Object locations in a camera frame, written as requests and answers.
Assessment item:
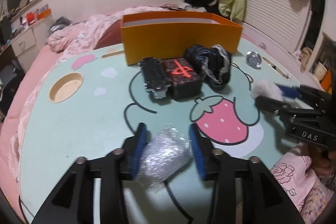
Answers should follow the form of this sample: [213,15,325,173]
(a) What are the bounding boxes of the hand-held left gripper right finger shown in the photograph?
[188,123,305,224]

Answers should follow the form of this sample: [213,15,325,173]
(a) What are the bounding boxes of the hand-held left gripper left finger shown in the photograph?
[31,122,149,224]

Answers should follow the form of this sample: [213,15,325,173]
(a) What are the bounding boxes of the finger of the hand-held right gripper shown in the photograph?
[276,84,330,106]
[256,95,315,122]

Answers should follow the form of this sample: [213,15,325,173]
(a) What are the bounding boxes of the white fluffy pom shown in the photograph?
[249,78,285,102]

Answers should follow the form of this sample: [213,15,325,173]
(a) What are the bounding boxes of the clear bubble wrap bundle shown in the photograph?
[136,124,195,190]

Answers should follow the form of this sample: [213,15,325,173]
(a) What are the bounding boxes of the orange cardboard box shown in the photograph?
[121,12,243,66]

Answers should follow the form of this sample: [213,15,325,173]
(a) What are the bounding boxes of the person's right hand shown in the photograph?
[308,145,336,177]

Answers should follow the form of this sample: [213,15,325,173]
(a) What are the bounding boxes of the beige cloth bundle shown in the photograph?
[299,47,313,72]

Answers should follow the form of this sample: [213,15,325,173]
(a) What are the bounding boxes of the pink rose print cloth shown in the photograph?
[270,143,323,211]

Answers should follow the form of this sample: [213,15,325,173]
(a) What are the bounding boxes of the round silver object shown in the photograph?
[246,51,262,68]

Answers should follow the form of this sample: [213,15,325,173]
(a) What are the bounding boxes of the pastel floral cloth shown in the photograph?
[299,179,334,219]

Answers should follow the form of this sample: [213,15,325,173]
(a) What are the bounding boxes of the black box with red symbol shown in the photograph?
[161,57,203,102]

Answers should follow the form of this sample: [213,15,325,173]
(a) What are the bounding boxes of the black mechanical block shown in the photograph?
[138,57,172,100]

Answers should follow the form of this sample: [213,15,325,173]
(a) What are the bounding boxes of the white louvred door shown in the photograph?
[243,0,314,56]

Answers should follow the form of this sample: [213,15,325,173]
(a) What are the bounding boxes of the pink bed sheet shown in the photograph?
[0,44,66,214]

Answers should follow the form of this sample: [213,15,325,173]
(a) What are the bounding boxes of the grey black bag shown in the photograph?
[50,17,72,33]

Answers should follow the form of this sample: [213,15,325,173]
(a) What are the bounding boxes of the white drawer cabinet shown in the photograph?
[10,21,53,58]

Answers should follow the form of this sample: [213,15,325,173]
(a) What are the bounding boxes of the small orange box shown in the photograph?
[37,9,51,20]

